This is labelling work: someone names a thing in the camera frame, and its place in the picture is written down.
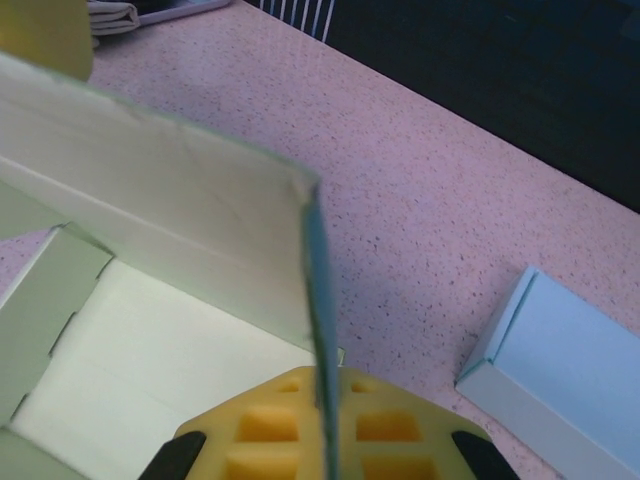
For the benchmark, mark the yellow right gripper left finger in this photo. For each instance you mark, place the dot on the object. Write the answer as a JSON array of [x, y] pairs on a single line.
[[270, 430]]

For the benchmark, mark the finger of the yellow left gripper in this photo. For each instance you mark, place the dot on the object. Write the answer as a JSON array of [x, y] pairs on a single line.
[[45, 35]]

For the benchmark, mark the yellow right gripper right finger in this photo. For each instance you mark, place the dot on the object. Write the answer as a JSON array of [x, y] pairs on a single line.
[[400, 430]]

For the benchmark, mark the light blue cloth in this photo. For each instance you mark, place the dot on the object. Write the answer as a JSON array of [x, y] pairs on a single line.
[[565, 365]]

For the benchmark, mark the light green cloth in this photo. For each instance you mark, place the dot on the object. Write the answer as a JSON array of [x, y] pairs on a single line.
[[150, 200]]

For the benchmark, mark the beige folded cloth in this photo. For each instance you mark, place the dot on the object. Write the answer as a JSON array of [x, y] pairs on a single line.
[[112, 15]]

